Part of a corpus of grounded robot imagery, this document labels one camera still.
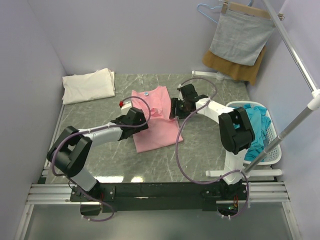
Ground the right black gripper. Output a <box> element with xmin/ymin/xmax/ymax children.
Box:
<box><xmin>169</xmin><ymin>97</ymin><xmax>192</xmax><ymax>120</ymax></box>

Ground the pink t shirt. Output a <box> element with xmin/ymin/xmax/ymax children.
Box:
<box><xmin>131</xmin><ymin>86</ymin><xmax>179</xmax><ymax>153</ymax></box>

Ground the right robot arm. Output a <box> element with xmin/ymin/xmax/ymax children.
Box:
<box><xmin>170</xmin><ymin>83</ymin><xmax>255</xmax><ymax>200</ymax></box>

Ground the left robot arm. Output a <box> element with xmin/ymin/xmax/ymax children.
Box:
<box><xmin>47</xmin><ymin>107</ymin><xmax>149</xmax><ymax>201</ymax></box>

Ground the folded white t shirt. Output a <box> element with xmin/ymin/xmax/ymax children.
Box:
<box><xmin>62</xmin><ymin>68</ymin><xmax>116</xmax><ymax>105</ymax></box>

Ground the brown hanging cloth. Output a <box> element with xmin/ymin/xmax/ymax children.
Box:
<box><xmin>202</xmin><ymin>46</ymin><xmax>267</xmax><ymax>86</ymax></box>

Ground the teal t shirt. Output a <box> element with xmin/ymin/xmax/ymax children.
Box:
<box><xmin>243</xmin><ymin>103</ymin><xmax>272</xmax><ymax>162</ymax></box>

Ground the grey hanging cloth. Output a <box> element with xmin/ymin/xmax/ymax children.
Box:
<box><xmin>209</xmin><ymin>9</ymin><xmax>275</xmax><ymax>66</ymax></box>

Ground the black base beam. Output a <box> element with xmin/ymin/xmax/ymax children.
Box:
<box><xmin>70</xmin><ymin>180</ymin><xmax>248</xmax><ymax>216</ymax></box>

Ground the wooden clip hanger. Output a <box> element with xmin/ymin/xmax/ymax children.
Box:
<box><xmin>220</xmin><ymin>0</ymin><xmax>272</xmax><ymax>20</ymax></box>

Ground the white perforated laundry basket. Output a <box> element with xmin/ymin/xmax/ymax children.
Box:
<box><xmin>225</xmin><ymin>100</ymin><xmax>283</xmax><ymax>166</ymax></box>

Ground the metal clothes rack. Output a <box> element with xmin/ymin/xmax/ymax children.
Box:
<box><xmin>191</xmin><ymin>0</ymin><xmax>320</xmax><ymax>178</ymax></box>

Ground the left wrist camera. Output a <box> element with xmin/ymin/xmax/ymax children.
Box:
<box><xmin>119</xmin><ymin>100</ymin><xmax>132</xmax><ymax>111</ymax></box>

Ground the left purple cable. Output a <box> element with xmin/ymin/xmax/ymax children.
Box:
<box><xmin>49</xmin><ymin>95</ymin><xmax>152</xmax><ymax>222</ymax></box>

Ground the blue wire hanger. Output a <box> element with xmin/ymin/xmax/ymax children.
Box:
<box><xmin>196</xmin><ymin>0</ymin><xmax>254</xmax><ymax>25</ymax></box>

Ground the aluminium rail frame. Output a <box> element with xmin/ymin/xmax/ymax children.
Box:
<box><xmin>17</xmin><ymin>176</ymin><xmax>302</xmax><ymax>240</ymax></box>

